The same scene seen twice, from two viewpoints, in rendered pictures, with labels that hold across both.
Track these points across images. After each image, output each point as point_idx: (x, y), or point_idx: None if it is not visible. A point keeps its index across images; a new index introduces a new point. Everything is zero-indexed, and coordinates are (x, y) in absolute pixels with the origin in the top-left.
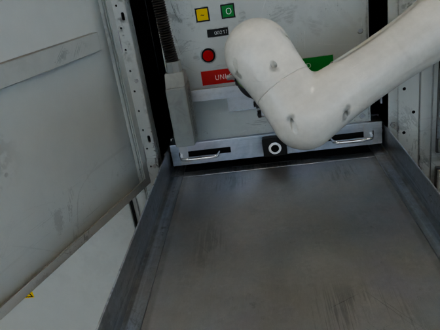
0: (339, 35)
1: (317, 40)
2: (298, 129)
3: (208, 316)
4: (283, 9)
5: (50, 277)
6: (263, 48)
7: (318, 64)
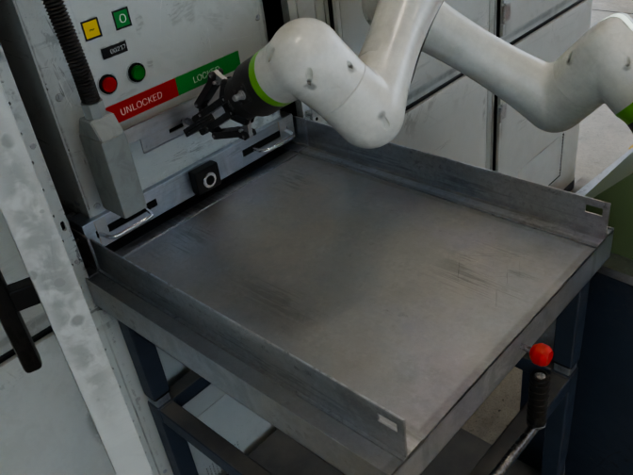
0: (240, 26)
1: (221, 37)
2: (389, 125)
3: (383, 346)
4: (182, 5)
5: None
6: (336, 49)
7: (226, 65)
